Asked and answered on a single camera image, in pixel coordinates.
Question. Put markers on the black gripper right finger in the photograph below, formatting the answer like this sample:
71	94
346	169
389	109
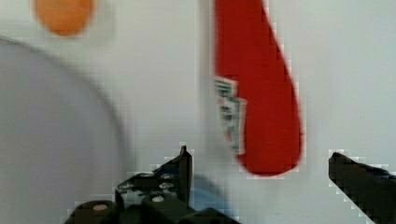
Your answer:
372	189

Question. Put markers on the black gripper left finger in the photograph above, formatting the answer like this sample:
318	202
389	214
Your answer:
173	177

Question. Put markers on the red ketchup bottle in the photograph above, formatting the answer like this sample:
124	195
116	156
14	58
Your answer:
247	53

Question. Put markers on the lilac round plate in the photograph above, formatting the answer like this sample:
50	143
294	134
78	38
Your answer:
60	142

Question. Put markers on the orange toy fruit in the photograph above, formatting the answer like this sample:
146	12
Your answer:
64	17

